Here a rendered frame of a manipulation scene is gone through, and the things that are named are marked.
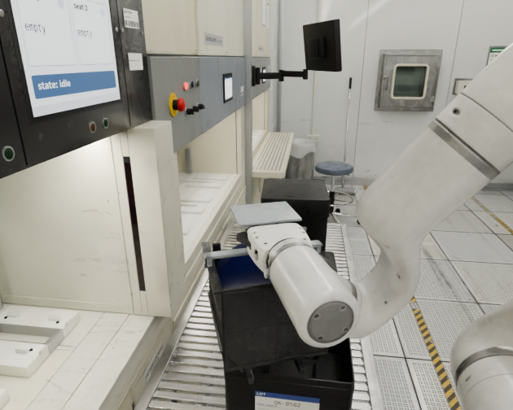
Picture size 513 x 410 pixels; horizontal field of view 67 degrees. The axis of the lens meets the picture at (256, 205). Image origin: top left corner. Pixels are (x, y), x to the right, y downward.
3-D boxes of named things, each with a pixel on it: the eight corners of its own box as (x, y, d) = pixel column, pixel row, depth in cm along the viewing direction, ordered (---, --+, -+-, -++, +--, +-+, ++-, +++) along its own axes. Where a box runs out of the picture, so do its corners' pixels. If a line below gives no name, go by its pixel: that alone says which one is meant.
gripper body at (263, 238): (260, 287, 61) (245, 255, 71) (320, 279, 64) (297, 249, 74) (260, 245, 59) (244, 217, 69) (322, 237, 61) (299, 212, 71)
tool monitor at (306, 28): (340, 89, 219) (346, 18, 206) (247, 88, 225) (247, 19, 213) (336, 85, 256) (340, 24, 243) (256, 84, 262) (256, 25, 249)
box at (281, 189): (326, 255, 167) (331, 200, 158) (260, 253, 169) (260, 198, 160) (321, 228, 193) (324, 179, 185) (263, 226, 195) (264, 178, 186)
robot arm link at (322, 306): (335, 260, 60) (290, 236, 57) (380, 311, 48) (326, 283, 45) (305, 303, 62) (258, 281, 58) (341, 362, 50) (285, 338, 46)
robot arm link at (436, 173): (501, 175, 51) (343, 310, 63) (422, 108, 45) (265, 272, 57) (549, 215, 43) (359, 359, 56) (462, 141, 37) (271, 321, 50)
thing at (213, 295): (216, 390, 74) (208, 241, 63) (203, 324, 93) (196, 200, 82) (334, 368, 80) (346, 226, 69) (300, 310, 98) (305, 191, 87)
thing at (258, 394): (225, 429, 89) (222, 369, 83) (245, 345, 114) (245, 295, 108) (348, 445, 85) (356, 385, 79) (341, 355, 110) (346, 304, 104)
